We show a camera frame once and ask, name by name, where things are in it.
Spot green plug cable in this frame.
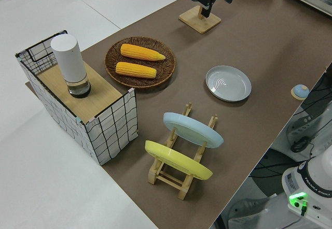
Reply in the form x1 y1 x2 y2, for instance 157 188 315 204
299 199 309 217

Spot wooden mug tree stand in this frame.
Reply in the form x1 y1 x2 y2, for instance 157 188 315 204
178 5 222 35

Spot wooden dish rack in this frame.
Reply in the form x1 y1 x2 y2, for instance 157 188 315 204
147 101 219 201

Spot light blue plate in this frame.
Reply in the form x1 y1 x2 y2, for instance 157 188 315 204
163 112 224 149

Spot white cylinder humidifier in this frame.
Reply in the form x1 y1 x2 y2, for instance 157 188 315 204
50 34 92 99

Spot gray round plate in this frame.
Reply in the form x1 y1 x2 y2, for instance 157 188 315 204
205 65 253 103

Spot brown wicker basket tray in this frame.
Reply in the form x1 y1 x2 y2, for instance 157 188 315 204
104 36 177 89

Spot wire basket with grid cloth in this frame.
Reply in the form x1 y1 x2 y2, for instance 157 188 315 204
15 30 138 166

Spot blue service bell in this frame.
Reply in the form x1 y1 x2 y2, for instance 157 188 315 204
290 83 309 101

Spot yellow plate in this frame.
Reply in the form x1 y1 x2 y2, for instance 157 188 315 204
144 140 214 181

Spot brown table mat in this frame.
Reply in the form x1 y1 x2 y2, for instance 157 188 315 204
24 0 332 229

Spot light wooden board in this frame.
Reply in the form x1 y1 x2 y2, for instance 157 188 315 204
37 63 122 123

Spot pointed yellow corn cob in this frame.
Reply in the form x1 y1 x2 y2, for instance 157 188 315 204
120 44 167 62

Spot blunt yellow corn cob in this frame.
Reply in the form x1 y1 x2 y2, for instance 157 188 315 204
115 62 158 79

